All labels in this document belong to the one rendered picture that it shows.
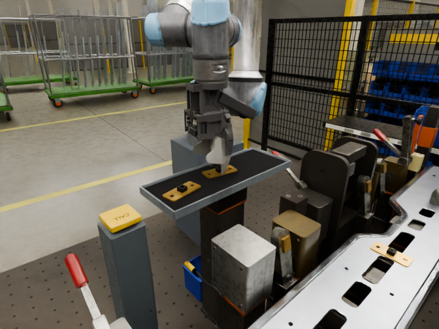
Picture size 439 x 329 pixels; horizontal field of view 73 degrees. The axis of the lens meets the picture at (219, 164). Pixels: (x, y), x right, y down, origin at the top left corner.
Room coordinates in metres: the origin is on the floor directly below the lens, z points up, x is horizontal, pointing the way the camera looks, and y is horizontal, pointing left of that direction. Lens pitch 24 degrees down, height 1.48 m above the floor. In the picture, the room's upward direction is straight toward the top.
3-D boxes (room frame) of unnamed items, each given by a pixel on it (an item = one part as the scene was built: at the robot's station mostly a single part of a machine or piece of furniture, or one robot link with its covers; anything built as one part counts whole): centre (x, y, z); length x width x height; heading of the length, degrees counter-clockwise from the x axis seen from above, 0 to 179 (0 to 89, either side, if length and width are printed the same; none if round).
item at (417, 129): (1.04, -0.72, 0.95); 0.03 x 0.01 x 0.50; 132
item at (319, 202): (0.68, -0.23, 0.89); 0.12 x 0.07 x 0.38; 42
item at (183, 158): (1.05, 0.05, 0.90); 0.20 x 0.20 x 0.40; 38
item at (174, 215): (0.64, -0.01, 1.16); 0.37 x 0.14 x 0.02; 132
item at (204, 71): (0.64, 0.02, 1.40); 0.08 x 0.08 x 0.05
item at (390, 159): (0.99, -0.63, 0.87); 0.10 x 0.07 x 0.35; 42
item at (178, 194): (0.56, 0.08, 1.17); 0.08 x 0.04 x 0.01; 141
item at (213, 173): (0.66, 0.00, 1.17); 0.08 x 0.04 x 0.01; 121
